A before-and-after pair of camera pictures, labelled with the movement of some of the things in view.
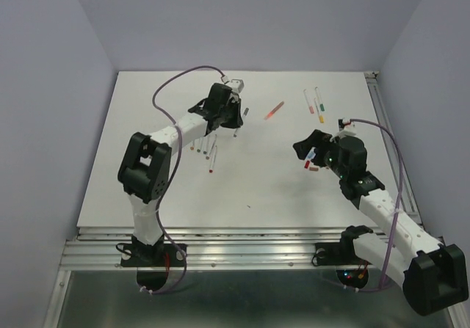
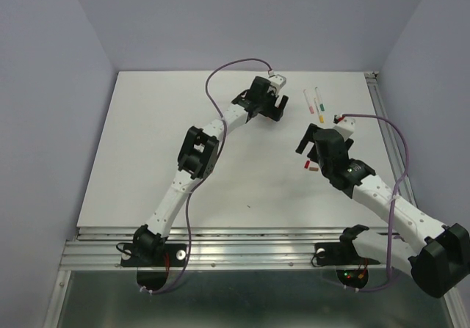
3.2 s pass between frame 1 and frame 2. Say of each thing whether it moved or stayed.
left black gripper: moved
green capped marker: stayed
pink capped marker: stayed
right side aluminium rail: stayed
